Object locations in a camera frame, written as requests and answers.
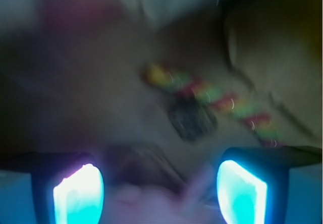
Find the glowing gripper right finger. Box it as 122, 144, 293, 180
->
216, 146, 322, 223

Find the multicolour twisted rope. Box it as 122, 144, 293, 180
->
142, 64, 285, 148

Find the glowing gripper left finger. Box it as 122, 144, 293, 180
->
1, 152, 104, 223

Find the pink plush bunny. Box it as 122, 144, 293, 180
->
105, 163, 223, 224

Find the dark speckled rock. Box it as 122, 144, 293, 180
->
168, 98, 217, 142

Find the brown paper bag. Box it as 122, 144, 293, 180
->
0, 0, 323, 174

